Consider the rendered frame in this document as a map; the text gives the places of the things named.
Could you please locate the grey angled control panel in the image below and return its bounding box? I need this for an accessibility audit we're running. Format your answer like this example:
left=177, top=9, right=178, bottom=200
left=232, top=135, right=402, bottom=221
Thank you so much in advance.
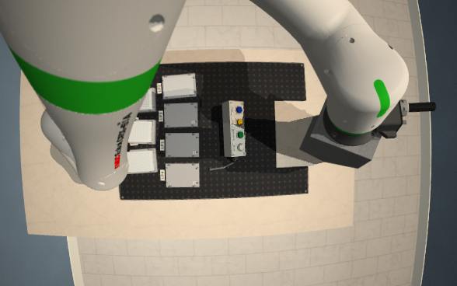
left=209, top=100, right=246, bottom=170

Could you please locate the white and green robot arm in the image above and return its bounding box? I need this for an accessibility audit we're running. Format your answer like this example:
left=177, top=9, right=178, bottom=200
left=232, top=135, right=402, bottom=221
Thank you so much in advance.
left=0, top=0, right=436, bottom=191

